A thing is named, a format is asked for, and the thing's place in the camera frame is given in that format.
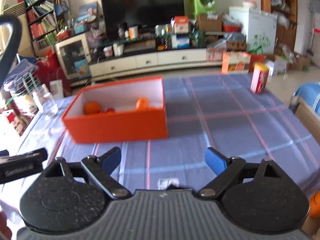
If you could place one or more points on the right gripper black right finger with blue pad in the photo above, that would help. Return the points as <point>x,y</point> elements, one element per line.
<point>227,172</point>

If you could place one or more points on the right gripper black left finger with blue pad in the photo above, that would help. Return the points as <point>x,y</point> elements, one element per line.
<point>99,170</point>

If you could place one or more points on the orange fruit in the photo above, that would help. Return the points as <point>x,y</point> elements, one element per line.
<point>142,104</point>
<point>92,108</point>
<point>314,203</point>

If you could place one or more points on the blue plaid tablecloth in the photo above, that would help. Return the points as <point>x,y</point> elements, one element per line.
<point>219,111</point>

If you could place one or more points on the orange cardboard box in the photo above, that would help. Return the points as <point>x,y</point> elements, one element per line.
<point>127,124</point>

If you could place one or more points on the clear glass jar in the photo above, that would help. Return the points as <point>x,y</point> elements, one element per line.
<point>44,100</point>

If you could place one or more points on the red can yellow lid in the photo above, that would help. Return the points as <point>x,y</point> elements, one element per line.
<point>259,78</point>

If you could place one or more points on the red shopping bag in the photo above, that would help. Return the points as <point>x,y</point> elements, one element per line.
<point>52,75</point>

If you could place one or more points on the orange printed carton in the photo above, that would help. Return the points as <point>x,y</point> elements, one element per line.
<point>235,62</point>

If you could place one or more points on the white tv cabinet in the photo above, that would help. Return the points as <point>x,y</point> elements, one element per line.
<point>151,61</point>

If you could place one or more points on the white glass door cabinet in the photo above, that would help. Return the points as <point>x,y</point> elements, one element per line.
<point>74,56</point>

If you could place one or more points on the beige standing air conditioner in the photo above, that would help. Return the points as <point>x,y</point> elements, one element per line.
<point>25,48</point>

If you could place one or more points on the white small fridge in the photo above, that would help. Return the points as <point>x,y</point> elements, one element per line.
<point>259,28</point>

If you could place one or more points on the brown cardboard box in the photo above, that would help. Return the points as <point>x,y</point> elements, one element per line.
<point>209,24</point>

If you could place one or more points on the red white medicine box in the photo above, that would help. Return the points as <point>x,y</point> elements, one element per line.
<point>180,24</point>

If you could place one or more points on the dark bookshelf with books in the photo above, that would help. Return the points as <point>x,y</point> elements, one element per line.
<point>44,23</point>

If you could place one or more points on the black flat television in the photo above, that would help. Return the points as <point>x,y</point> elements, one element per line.
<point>145,14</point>

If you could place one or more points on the wooden display shelf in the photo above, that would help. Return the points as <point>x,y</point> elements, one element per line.
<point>287,12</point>

